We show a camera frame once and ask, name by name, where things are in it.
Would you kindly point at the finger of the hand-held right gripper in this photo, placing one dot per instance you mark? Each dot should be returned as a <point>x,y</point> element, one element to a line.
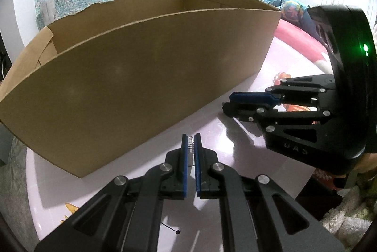
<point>250,97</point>
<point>241,110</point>

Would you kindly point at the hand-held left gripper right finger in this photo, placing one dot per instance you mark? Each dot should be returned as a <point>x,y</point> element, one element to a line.
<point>198,166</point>

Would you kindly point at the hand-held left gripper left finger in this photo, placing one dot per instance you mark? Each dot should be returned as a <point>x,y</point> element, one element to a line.
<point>185,166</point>

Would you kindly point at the brown cardboard box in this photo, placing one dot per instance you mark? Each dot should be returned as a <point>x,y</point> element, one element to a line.
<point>117,93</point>

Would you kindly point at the pink floral blanket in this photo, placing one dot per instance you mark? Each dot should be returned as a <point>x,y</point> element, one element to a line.
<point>300,39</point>

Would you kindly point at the blue printed blanket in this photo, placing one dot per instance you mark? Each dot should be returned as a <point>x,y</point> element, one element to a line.
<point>294,10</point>

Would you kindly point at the pale fluffy cloth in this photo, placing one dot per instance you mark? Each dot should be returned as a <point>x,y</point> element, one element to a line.
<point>347,210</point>

